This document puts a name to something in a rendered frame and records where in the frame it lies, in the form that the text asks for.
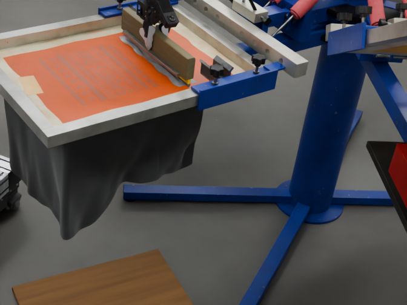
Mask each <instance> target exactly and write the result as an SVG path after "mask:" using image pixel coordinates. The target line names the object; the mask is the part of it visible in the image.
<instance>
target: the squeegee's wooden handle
mask: <svg viewBox="0 0 407 305"><path fill-rule="evenodd" d="M143 22H144V20H143V19H141V18H140V16H138V15H137V14H136V12H135V11H134V10H132V9H131V8H130V7H126V8H123V9H122V26H121V29H123V30H127V31H128V32H129V33H131V34H132V35H133V36H134V37H136V38H137V39H138V40H139V41H141V42H142V43H143V44H144V45H145V40H144V39H143V37H142V36H141V35H140V33H139V30H140V28H143ZM152 26H153V25H152ZM153 27H154V28H155V32H154V35H153V41H152V48H151V49H150V50H151V51H153V52H154V53H156V54H157V55H158V56H159V57H160V58H162V59H163V60H164V61H165V62H166V63H168V64H169V65H170V66H172V67H173V68H174V69H175V70H176V71H178V72H179V73H180V77H181V78H183V79H184V80H190V79H193V77H194V68H195V61H196V58H195V57H194V56H192V55H191V54H189V52H187V51H186V50H184V49H183V48H182V47H181V46H179V45H178V44H177V43H175V42H174V41H173V40H171V39H170V38H169V37H168V36H166V35H165V34H163V33H162V32H161V31H160V30H158V29H157V28H156V27H155V26H153Z"/></svg>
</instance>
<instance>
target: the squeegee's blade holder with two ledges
mask: <svg viewBox="0 0 407 305"><path fill-rule="evenodd" d="M122 33H123V34H124V35H126V36H127V37H128V38H129V39H131V40H132V41H133V42H134V43H135V44H136V45H138V46H139V47H141V49H143V50H144V51H145V52H146V53H148V54H149V55H150V56H151V57H152V58H154V59H155V60H156V61H158V62H159V63H160V64H161V65H162V66H163V67H165V68H166V69H167V70H168V71H169V72H171V73H172V74H173V75H175V76H176V77H180V73H179V72H178V71H176V70H175V69H174V68H173V67H172V66H170V65H169V64H168V63H166V62H165V61H164V60H163V59H162V58H160V57H159V56H158V55H157V54H156V53H154V52H153V51H151V50H147V48H146V46H145V45H144V44H143V43H142V42H141V41H139V40H138V39H137V38H136V37H134V36H133V35H132V34H131V33H129V32H128V31H127V30H123V31H122Z"/></svg>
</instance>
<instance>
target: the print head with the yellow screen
mask: <svg viewBox="0 0 407 305"><path fill-rule="evenodd" d="M395 9H396V10H399V13H400V18H392V19H389V20H388V21H387V22H386V21H385V19H382V18H380V19H379V22H378V26H368V25H366V22H365V18H367V15H370V14H372V6H367V5H364V6H361V5H359V6H357V7H356V14H357V15H360V18H361V19H362V22H361V23H359V24H356V25H348V21H352V13H338V14H337V21H341V22H340V23H341V24H328V25H326V36H325V41H328V52H327V56H332V55H336V54H342V53H360V54H376V58H388V59H407V19H406V18H403V13H404V12H405V10H407V3H399V4H396V5H395Z"/></svg>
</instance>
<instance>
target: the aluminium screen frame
mask: <svg viewBox="0 0 407 305"><path fill-rule="evenodd" d="M172 7H173V9H174V11H175V13H176V16H177V18H178V20H179V22H180V23H181V24H182V25H184V26H185V27H186V28H187V29H189V30H191V31H192V32H193V33H194V34H196V35H197V36H198V37H200V38H201V39H203V40H204V41H205V42H207V43H208V44H210V45H211V46H212V47H213V48H215V49H216V50H217V51H219V52H220V53H222V54H223V55H224V56H226V57H227V58H228V59H229V60H231V61H232V62H234V63H235V64H236V65H238V66H239V67H240V68H242V69H243V70H245V71H249V70H253V69H255V68H256V66H255V65H254V64H252V61H251V58H252V56H251V55H249V54H248V53H247V52H245V51H243V50H242V49H241V48H239V47H238V46H237V45H235V44H234V43H232V42H231V41H230V40H228V39H227V38H226V37H224V36H222V35H221V34H220V33H218V32H217V31H216V30H214V29H213V28H211V27H210V26H209V25H207V24H206V23H204V22H203V21H201V20H200V19H199V18H197V17H196V16H195V15H193V14H192V13H190V12H189V11H188V10H186V9H185V8H183V7H182V6H181V5H179V4H176V5H172ZM117 25H122V15H120V16H114V17H110V18H104V17H103V16H102V15H101V14H99V15H94V16H87V17H84V18H78V19H72V20H68V21H62V22H56V23H52V24H46V25H40V26H37V27H30V28H25V29H21V30H15V31H9V32H5V33H0V50H1V49H5V48H10V47H15V46H19V45H25V44H31V43H34V42H40V41H46V40H49V39H54V38H60V37H64V36H69V35H73V34H79V33H84V32H88V31H93V30H99V29H103V28H108V27H114V26H117ZM0 94H1V96H2V97H3V98H4V99H5V100H6V101H7V102H8V104H9V105H10V106H11V107H12V108H13V109H14V110H15V111H16V112H17V114H18V115H19V116H20V117H21V119H22V120H23V121H24V122H25V123H26V124H27V125H28V126H29V128H30V129H31V130H32V131H33V132H34V133H35V134H36V135H37V137H38V138H39V139H40V140H41V141H42V143H43V144H44V145H45V146H46V147H47V148H52V147H54V146H58V145H62V144H65V143H69V142H73V141H75V140H79V139H83V138H86V137H90V136H94V135H97V134H100V133H104V132H107V131H111V130H115V129H118V128H122V127H124V126H128V125H132V124H135V123H139V122H143V121H145V120H149V119H153V118H156V117H160V116H164V115H166V114H170V113H174V112H177V111H181V110H185V109H187V108H191V107H195V106H197V103H198V97H199V95H198V94H197V93H196V92H194V91H193V90H192V89H191V90H186V91H183V92H180V93H176V94H172V95H169V96H165V97H160V98H157V99H153V100H149V101H146V102H142V103H138V104H135V105H131V106H129V107H124V108H120V109H117V110H113V111H109V112H106V113H102V114H98V115H95V116H91V117H86V118H84V119H79V120H75V121H72V122H69V123H64V124H62V125H57V126H53V125H52V124H51V122H50V121H49V120H48V119H47V118H46V117H45V116H44V115H43V114H42V113H41V112H40V111H39V110H38V108H37V107H36V106H35V105H34V104H33V103H32V102H31V100H30V99H29V98H28V97H27V96H26V95H25V94H24V93H23V92H22V91H21V90H20V89H19V87H18V86H17V85H16V84H15V83H14V82H13V81H12V80H11V79H10V78H9V77H8V76H7V75H6V73H5V72H4V71H3V70H2V69H1V68H0Z"/></svg>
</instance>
